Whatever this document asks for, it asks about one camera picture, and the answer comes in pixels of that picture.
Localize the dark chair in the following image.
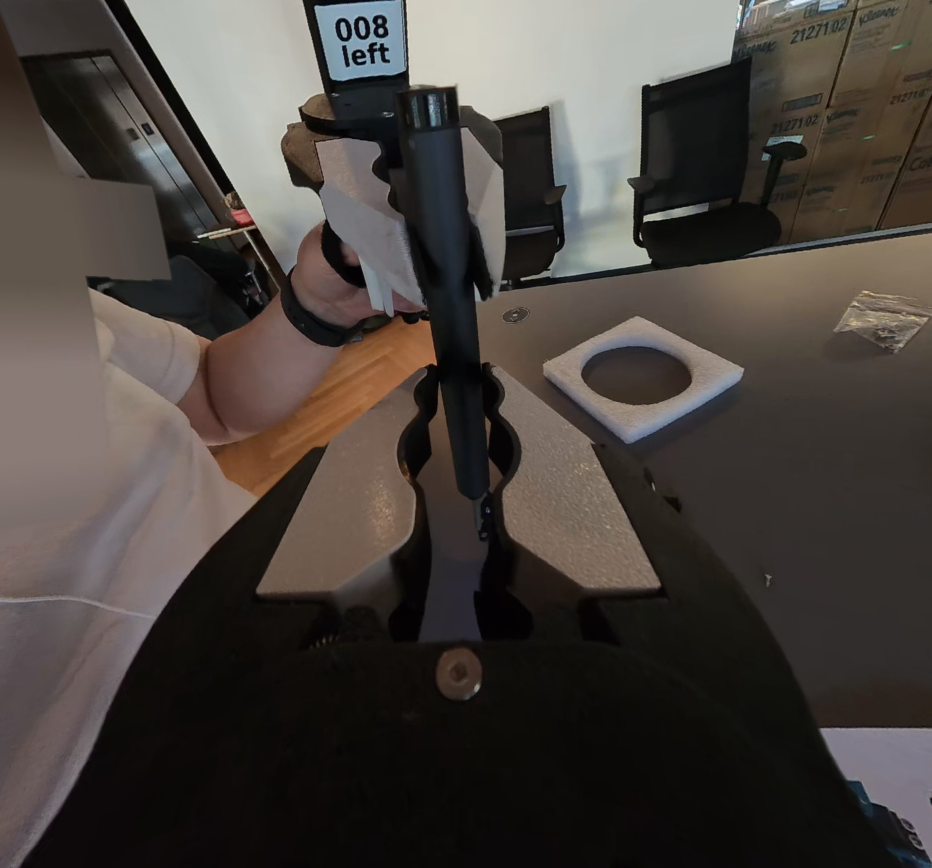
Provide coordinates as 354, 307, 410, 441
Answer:
95, 242, 285, 341

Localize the dark double door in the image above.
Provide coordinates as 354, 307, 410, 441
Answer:
22, 49, 223, 236

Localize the stack of cardboard boxes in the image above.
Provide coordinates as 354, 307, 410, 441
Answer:
732, 0, 932, 243

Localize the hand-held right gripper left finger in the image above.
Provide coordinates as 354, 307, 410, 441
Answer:
256, 364, 439, 600

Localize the dark grey desk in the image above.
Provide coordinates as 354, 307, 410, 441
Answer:
477, 231, 932, 731

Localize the black electric screwdriver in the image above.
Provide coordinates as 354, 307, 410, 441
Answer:
393, 84, 490, 501

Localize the group of small screw bags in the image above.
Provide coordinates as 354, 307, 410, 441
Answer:
833, 291, 932, 354

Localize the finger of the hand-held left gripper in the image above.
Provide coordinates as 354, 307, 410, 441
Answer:
459, 126, 508, 301
315, 139, 428, 317

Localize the person's white shirt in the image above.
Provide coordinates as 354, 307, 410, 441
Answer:
0, 287, 259, 868

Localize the white instruction booklet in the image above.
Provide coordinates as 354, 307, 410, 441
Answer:
819, 726, 932, 868

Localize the person's left hand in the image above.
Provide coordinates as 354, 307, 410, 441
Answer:
293, 222, 431, 334

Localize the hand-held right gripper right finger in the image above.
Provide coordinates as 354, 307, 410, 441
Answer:
483, 364, 662, 590

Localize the person's left forearm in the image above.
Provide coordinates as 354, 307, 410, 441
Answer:
175, 293, 343, 447

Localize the white foam square frame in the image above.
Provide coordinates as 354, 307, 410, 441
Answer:
542, 315, 746, 444

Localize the black wristband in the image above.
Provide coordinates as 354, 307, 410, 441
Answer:
279, 267, 368, 348

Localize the black mesh office chair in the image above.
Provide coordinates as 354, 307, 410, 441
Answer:
628, 56, 809, 270
495, 106, 569, 288

